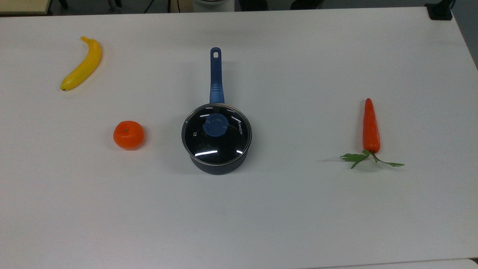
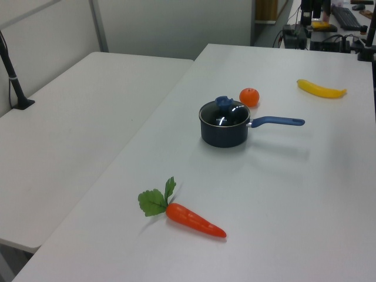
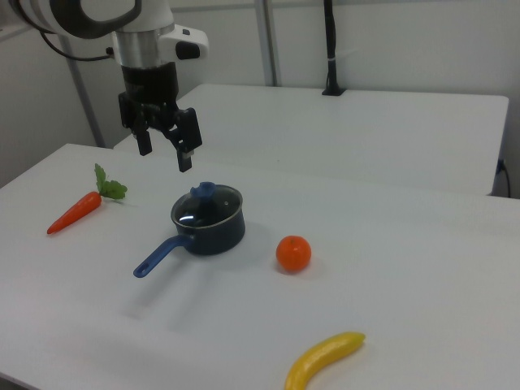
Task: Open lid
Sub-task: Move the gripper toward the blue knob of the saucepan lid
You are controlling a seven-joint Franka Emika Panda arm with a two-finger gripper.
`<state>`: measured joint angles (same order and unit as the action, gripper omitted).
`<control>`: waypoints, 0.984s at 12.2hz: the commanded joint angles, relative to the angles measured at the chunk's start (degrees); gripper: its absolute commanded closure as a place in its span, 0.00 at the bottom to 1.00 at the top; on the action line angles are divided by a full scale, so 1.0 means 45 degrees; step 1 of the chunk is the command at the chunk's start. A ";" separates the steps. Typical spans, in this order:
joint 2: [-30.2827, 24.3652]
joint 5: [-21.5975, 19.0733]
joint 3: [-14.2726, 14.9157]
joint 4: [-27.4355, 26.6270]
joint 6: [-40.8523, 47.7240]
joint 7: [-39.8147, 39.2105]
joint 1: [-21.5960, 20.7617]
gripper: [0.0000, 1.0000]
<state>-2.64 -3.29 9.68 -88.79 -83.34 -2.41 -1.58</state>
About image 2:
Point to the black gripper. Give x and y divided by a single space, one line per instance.
311 4

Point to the glass lid with blue knob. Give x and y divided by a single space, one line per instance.
224 113

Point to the yellow box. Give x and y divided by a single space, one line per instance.
320 25

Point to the black electronics box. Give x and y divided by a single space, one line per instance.
293 36

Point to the black keyboard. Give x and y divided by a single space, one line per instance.
346 17

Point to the brown wooden panel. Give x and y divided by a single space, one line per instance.
265 10

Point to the black computer mouse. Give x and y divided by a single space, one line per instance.
358 6

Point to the black clamp pole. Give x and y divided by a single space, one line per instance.
368 44

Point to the yellow toy banana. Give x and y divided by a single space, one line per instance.
320 90

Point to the orange toy fruit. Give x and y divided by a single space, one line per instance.
249 97

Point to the dark blue saucepan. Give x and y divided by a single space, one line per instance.
223 133

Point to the orange toy carrot with leaves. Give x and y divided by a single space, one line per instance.
191 218

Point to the grey partition post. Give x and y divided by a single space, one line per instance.
99 25

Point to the black camera pole with base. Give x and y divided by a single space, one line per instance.
13 79

